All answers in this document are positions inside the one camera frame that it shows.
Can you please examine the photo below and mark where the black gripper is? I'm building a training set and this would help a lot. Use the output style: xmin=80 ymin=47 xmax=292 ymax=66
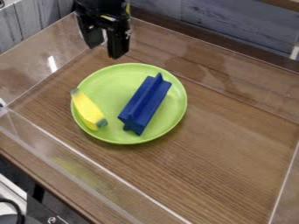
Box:
xmin=73 ymin=0 xmax=130 ymax=60

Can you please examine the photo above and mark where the yellow toy banana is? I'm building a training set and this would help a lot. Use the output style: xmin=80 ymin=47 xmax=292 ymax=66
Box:
xmin=69 ymin=88 xmax=108 ymax=130

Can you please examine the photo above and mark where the green round plate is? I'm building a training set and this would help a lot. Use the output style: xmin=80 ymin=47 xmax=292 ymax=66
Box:
xmin=70 ymin=63 xmax=186 ymax=144

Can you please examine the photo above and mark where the blue star-shaped block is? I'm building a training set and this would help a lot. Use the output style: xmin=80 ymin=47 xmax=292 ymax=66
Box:
xmin=117 ymin=73 xmax=172 ymax=136

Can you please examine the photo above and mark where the clear acrylic enclosure wall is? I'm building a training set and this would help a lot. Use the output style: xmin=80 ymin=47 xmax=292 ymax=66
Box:
xmin=0 ymin=10 xmax=299 ymax=224

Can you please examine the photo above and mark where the black cable loop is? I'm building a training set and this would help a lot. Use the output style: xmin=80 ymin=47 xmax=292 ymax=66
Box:
xmin=0 ymin=198 xmax=26 ymax=224

